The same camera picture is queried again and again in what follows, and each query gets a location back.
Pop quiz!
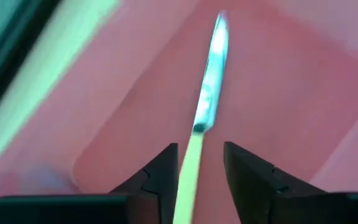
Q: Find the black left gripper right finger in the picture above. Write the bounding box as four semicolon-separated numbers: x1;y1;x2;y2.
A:
223;141;334;224

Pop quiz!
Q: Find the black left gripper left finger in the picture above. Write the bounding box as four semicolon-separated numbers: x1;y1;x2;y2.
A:
109;142;180;224

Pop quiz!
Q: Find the pink translucent plastic bin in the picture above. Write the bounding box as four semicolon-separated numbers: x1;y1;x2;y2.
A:
0;0;358;224

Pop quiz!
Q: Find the black metal table frame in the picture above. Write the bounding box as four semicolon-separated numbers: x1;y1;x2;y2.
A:
0;0;62;133

